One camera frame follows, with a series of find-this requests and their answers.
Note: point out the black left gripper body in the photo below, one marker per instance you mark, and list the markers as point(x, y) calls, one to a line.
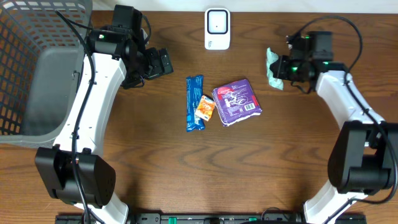
point(160, 63)

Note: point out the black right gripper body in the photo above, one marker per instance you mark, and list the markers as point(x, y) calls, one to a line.
point(275, 68)

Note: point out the mint green wipes packet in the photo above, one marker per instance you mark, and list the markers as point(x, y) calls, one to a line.
point(271, 57)

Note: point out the blue biscuit packet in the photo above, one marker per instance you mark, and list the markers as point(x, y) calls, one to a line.
point(194, 87)

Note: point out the purple Carefree pad pack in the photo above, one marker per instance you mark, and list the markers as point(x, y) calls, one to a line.
point(236, 102)

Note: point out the orange tissue packet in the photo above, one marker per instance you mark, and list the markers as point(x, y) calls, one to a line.
point(205, 108)

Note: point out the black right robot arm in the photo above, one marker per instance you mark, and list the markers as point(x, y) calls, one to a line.
point(364, 158)

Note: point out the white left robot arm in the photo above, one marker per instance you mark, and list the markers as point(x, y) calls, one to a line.
point(73, 169)

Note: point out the white barcode scanner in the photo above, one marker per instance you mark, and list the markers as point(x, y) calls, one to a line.
point(217, 29)

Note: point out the dark grey plastic basket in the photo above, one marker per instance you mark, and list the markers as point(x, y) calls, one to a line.
point(41, 66)

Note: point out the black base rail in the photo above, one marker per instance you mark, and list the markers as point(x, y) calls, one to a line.
point(269, 217)

